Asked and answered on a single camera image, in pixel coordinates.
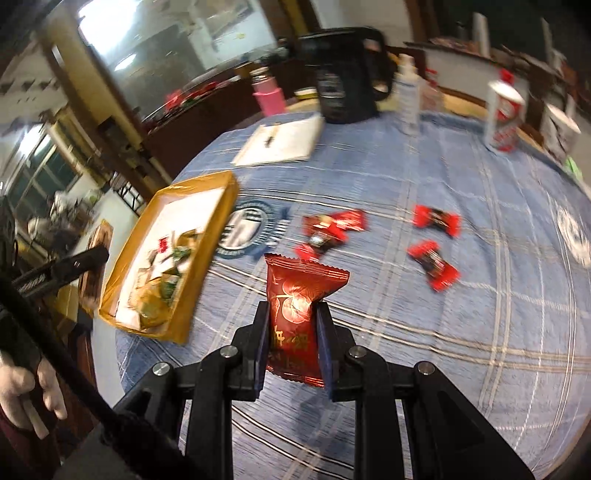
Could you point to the white paper cup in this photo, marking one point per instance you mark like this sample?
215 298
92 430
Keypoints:
561 134

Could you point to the yellow bread packet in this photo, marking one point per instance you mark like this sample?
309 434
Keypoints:
154 309

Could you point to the black pen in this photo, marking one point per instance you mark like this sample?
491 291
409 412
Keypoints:
271 136

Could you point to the blue checked tablecloth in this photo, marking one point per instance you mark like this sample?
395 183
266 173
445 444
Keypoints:
461 350

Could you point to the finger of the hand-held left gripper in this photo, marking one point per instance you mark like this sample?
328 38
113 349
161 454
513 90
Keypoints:
69 266

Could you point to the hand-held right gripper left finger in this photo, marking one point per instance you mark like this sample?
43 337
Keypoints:
261 353

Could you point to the beige cracker packet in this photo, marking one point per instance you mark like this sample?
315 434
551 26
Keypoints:
150 265

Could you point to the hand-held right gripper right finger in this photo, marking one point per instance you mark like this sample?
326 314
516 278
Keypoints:
326 353

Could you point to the small red white jar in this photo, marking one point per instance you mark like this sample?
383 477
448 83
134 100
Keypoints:
431 92

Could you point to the dark red snack packet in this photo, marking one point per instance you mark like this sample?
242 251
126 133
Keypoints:
295 314

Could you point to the white red liquor bottle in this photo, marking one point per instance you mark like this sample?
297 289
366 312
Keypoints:
503 115

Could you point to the person's left hand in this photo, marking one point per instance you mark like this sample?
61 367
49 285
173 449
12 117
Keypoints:
34 392

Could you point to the clear spray bottle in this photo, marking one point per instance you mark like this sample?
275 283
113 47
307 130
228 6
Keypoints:
408 97

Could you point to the black electric kettle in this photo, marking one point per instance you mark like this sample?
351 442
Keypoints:
344 78

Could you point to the white notebook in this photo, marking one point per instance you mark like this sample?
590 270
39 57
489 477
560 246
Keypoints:
281 141

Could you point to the yellow white small box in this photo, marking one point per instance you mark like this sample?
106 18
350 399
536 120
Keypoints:
305 93

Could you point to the red black wrapped candy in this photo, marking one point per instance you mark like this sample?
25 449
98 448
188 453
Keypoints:
434 265
436 220
323 243

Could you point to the pink bottle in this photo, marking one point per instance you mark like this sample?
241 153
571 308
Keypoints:
268 94

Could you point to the long red snack packet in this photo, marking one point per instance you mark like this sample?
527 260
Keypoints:
339 221

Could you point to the gold cardboard box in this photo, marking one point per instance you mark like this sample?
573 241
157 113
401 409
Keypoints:
210 217

